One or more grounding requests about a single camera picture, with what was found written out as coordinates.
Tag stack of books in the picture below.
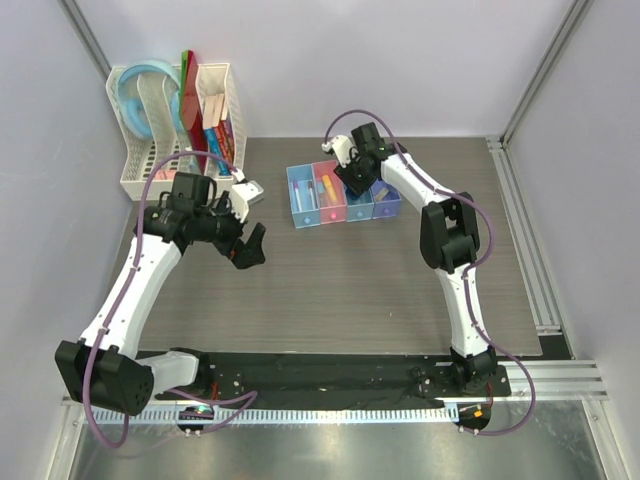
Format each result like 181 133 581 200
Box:
202 93 235 177

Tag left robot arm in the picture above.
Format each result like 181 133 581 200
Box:
54 173 266 416

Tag yellow highlighter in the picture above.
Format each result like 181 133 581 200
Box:
322 175 338 204

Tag light blue headphones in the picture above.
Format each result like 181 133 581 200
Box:
115 60 184 139

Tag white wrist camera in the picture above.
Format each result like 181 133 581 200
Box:
321 135 360 168
228 170 265 224

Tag blue capped glue stick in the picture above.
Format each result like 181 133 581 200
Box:
316 180 328 208

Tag light blue drawer box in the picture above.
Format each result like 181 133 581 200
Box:
345 189 375 222
286 164 321 229

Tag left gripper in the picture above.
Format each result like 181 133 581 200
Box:
194 191 265 268

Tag purple drawer box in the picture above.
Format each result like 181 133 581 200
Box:
370 180 402 219

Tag brown capped white marker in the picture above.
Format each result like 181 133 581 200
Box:
307 181 318 210

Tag white file organizer rack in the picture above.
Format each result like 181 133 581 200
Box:
106 63 247 202

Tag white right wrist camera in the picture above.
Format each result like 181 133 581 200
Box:
321 135 360 168

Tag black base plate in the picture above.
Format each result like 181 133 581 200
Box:
152 352 514 401

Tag pink capped white marker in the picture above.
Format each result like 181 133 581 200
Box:
293 181 303 212

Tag pink drawer box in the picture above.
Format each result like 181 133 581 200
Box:
312 160 347 225

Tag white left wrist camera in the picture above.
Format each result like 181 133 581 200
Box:
228 170 265 224

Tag aluminium rail frame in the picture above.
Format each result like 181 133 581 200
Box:
61 351 607 432

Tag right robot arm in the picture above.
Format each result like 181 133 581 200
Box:
322 123 497 395

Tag grey rectangular eraser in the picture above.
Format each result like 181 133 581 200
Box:
374 187 389 202

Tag red folder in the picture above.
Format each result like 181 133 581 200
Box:
180 50 208 152

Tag pink eraser in rack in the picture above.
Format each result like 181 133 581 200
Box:
154 170 176 181

